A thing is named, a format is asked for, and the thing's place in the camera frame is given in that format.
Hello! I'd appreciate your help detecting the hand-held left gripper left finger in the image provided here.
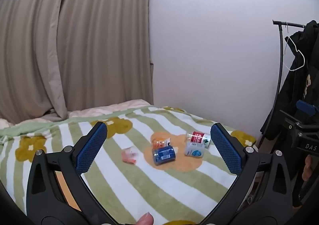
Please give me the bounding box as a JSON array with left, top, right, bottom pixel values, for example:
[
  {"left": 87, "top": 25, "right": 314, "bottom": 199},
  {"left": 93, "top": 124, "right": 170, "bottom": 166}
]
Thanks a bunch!
[{"left": 26, "top": 121, "right": 113, "bottom": 224}]

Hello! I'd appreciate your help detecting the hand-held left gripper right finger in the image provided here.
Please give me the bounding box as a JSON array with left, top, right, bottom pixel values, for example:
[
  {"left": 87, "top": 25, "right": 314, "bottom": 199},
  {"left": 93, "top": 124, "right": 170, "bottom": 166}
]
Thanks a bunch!
[{"left": 201, "top": 123, "right": 292, "bottom": 224}]

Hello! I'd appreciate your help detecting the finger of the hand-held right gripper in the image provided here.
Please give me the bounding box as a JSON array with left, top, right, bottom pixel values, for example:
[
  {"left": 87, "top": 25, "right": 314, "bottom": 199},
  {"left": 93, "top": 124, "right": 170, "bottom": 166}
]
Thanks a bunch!
[{"left": 296, "top": 100, "right": 319, "bottom": 117}]

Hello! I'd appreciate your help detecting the blue cup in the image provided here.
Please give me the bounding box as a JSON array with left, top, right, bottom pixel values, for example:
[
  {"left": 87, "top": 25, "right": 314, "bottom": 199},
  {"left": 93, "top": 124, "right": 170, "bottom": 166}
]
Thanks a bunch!
[{"left": 152, "top": 146, "right": 177, "bottom": 166}]

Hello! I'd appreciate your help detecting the person's right hand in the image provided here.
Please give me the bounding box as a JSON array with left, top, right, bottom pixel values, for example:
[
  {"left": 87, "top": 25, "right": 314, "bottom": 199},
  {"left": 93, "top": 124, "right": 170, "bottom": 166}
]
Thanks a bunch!
[{"left": 302, "top": 154, "right": 316, "bottom": 182}]

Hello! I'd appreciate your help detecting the person's left hand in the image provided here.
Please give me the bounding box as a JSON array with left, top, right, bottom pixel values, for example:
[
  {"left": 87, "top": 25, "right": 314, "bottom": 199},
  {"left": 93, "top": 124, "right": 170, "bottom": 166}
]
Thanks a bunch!
[{"left": 137, "top": 212, "right": 154, "bottom": 225}]

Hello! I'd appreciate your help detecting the black jacket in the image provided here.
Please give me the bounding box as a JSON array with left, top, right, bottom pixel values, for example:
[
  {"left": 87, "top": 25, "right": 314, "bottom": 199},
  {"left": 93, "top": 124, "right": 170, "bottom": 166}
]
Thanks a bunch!
[{"left": 260, "top": 20, "right": 319, "bottom": 208}]

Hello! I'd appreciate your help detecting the red label bottle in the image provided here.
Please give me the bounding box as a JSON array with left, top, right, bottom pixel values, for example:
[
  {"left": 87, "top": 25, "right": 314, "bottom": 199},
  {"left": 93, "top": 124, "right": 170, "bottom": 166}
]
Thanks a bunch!
[{"left": 187, "top": 131, "right": 211, "bottom": 148}]

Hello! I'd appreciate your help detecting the white blue-logo packet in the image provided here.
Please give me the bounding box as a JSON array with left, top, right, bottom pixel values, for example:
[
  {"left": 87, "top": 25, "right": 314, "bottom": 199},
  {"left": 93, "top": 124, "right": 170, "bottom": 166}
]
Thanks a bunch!
[{"left": 184, "top": 141, "right": 205, "bottom": 159}]

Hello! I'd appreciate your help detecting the pink translucent packet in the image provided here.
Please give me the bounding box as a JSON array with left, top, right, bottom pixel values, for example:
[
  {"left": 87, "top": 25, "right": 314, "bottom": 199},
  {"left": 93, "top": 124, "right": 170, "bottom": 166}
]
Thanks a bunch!
[{"left": 121, "top": 147, "right": 138, "bottom": 165}]

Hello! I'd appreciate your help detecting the pale pink duvet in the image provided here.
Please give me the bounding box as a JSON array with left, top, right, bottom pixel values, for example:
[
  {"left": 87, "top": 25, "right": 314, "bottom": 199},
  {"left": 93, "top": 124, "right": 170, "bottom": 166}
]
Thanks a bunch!
[{"left": 0, "top": 99, "right": 153, "bottom": 129}]

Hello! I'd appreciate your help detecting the black clothes rack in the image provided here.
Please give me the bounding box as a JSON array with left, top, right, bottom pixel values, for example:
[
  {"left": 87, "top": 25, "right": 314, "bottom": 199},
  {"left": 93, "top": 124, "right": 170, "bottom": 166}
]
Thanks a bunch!
[{"left": 257, "top": 19, "right": 312, "bottom": 149}]

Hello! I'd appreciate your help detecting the green striped floral blanket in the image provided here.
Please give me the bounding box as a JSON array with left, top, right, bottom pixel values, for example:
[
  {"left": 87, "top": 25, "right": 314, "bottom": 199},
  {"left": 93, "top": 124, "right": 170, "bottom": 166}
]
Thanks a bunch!
[{"left": 0, "top": 106, "right": 257, "bottom": 225}]

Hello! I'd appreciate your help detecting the small orange bottle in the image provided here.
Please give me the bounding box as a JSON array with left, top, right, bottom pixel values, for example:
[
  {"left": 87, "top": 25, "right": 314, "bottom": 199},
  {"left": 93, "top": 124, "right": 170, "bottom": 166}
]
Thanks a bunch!
[{"left": 153, "top": 137, "right": 171, "bottom": 150}]

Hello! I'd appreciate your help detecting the beige curtain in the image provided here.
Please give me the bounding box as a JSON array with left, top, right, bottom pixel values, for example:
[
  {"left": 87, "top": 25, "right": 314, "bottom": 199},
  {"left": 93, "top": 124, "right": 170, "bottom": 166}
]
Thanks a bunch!
[{"left": 0, "top": 0, "right": 154, "bottom": 124}]

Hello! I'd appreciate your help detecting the white wire hanger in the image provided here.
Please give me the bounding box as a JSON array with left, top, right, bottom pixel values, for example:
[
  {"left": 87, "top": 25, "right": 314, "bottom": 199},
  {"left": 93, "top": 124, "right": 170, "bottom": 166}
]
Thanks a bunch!
[{"left": 284, "top": 35, "right": 306, "bottom": 71}]

